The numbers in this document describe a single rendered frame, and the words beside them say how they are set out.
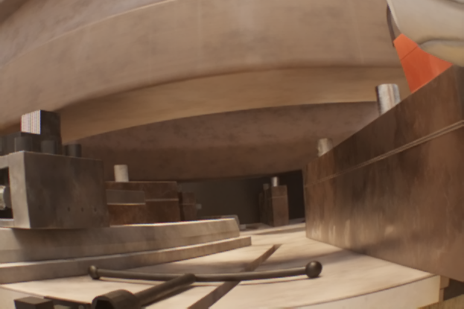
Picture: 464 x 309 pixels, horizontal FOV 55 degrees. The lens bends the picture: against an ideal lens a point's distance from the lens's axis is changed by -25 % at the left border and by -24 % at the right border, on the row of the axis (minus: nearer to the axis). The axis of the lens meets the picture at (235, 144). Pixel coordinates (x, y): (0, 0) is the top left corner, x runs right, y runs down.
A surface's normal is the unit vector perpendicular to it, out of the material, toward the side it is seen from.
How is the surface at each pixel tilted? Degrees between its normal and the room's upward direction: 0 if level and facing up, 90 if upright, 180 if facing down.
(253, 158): 90
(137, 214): 90
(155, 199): 90
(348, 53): 90
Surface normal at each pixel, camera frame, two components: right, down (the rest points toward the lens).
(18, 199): -0.37, -0.07
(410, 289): -0.03, -0.11
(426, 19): -0.53, 0.77
